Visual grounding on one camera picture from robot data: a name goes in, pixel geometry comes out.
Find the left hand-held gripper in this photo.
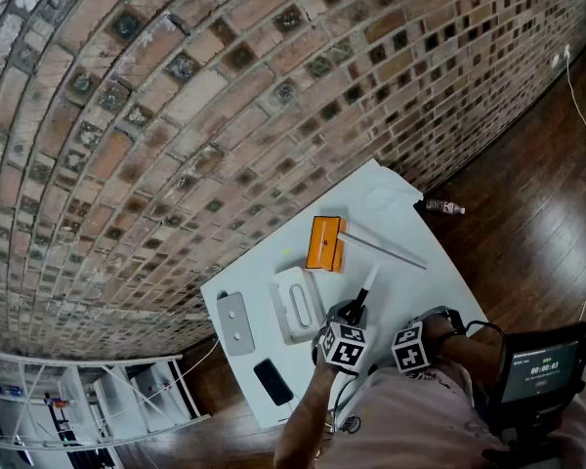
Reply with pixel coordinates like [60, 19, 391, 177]
[312, 288, 380, 376]

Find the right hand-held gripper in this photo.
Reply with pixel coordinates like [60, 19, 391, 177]
[391, 306, 468, 373]

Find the white tissue box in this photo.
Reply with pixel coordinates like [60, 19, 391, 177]
[268, 266, 326, 346]

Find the person's right forearm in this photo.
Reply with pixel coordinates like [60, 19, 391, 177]
[424, 317, 503, 388]

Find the person's left forearm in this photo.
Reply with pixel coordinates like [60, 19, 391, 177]
[272, 357, 357, 469]

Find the person's light shirt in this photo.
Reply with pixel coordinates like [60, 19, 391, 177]
[315, 359, 586, 469]

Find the orange packet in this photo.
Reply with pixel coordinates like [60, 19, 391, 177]
[304, 215, 349, 274]

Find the black smartphone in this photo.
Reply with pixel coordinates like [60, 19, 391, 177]
[253, 358, 295, 407]

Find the grey power strip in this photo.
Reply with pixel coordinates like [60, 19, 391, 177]
[216, 291, 256, 358]

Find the black monitor screen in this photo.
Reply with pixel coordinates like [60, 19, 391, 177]
[487, 321, 586, 440]

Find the plastic bottle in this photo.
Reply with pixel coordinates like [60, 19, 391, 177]
[425, 198, 467, 216]

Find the white metal rack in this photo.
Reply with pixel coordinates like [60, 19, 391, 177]
[0, 347, 212, 469]

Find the black cable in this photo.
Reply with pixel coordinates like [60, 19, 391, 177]
[461, 318, 508, 339]

